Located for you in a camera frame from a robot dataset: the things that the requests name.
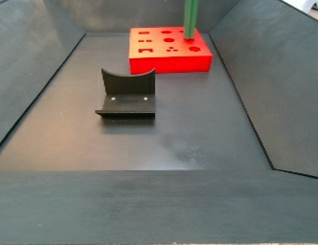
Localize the green star-shaped peg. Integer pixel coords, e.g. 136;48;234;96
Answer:
183;0;198;39

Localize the red shape-sorting board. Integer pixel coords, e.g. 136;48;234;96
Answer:
128;27;213;74

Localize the black curved holder bracket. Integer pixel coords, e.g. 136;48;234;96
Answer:
95;70;155;118

